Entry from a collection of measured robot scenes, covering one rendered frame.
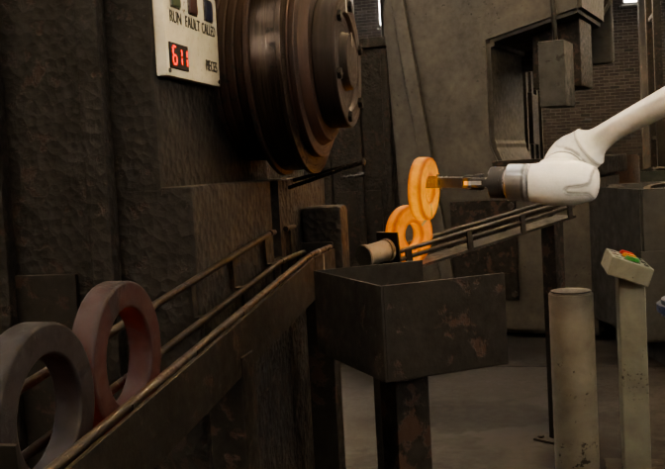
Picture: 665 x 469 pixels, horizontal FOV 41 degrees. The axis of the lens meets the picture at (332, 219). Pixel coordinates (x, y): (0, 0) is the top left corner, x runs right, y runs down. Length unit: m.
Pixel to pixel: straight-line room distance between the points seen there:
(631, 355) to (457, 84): 2.35
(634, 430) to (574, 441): 0.17
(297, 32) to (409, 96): 2.91
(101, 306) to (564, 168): 1.30
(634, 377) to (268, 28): 1.43
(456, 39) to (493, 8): 0.23
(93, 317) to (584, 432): 1.77
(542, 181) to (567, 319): 0.54
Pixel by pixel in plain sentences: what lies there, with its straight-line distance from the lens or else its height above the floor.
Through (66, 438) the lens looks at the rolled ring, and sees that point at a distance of 1.03.
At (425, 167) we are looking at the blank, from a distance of 2.19.
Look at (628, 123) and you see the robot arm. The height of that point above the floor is 0.96.
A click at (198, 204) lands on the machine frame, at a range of 1.55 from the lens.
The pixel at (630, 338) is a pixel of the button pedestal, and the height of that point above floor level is 0.39.
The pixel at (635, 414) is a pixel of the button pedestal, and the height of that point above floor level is 0.18.
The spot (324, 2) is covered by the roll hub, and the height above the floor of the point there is 1.23.
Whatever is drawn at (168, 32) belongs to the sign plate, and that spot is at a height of 1.13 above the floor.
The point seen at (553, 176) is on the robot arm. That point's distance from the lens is 2.10.
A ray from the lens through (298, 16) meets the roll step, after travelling 1.82.
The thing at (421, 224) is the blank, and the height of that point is 0.73.
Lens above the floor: 0.89
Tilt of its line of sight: 3 degrees down
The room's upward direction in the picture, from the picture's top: 3 degrees counter-clockwise
